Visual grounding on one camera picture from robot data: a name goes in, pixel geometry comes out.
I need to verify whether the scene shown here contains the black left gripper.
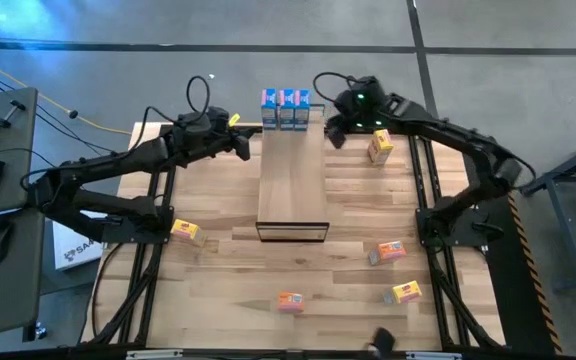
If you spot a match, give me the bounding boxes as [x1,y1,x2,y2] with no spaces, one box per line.
[201,126,265,162]

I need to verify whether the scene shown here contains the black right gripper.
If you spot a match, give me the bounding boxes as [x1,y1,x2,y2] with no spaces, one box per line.
[327,74,390,151]

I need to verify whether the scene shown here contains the blue Rice Krispies box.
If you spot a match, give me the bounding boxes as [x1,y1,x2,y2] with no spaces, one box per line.
[260,88,279,132]
[277,88,297,132]
[293,88,313,132]

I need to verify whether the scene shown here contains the yellow Corn Pops box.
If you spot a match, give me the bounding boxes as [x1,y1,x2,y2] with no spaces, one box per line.
[382,279,423,306]
[170,218,209,248]
[367,128,395,166]

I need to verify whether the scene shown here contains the orange Frosted Mini-Wheats box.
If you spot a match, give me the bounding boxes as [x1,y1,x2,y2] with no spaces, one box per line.
[367,240,408,267]
[277,291,305,314]

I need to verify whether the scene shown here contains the white printed cardboard box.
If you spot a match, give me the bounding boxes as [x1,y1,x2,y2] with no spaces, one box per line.
[51,209,110,272]

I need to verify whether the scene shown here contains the person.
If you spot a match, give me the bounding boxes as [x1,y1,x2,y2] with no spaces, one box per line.
[366,327,398,360]

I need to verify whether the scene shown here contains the dark grey desk top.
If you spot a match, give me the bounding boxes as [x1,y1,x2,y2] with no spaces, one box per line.
[0,206,45,342]
[0,87,39,222]

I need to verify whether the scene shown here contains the black mat with hazard stripes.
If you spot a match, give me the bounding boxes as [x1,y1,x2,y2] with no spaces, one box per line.
[465,145,565,355]

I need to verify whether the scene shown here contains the blue-grey metal stand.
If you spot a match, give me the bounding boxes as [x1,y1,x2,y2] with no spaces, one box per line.
[517,130,576,291]

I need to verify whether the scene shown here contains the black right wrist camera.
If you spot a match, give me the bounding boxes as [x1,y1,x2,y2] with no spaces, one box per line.
[332,97,357,124]

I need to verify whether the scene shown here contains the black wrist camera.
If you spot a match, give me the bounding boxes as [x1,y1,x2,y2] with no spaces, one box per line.
[207,108,233,136]
[332,97,357,124]

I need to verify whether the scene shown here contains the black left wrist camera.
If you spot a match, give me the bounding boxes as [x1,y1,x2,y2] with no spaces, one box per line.
[207,108,233,136]

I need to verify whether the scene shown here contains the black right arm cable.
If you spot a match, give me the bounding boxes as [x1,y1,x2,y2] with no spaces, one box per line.
[312,71,357,106]

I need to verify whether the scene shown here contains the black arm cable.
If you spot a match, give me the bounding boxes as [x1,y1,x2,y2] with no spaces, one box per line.
[185,74,212,124]
[312,71,357,106]

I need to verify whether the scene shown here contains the wooden shelf with black frame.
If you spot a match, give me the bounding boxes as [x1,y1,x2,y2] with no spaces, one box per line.
[255,102,331,244]

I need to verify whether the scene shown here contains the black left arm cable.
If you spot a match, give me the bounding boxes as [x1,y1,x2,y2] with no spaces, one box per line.
[185,74,212,124]

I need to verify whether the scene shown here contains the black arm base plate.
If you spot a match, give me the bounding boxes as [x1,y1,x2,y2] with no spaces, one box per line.
[101,205,175,245]
[415,206,505,248]

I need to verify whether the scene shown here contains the yellow floor cable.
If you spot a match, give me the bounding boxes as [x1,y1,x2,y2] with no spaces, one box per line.
[0,49,134,136]

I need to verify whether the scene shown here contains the black floor cable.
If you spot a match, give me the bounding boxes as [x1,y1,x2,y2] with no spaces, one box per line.
[0,64,124,159]

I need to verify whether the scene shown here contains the silver metal bracket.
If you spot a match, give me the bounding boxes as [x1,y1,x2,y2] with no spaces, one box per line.
[405,351,463,360]
[125,349,185,360]

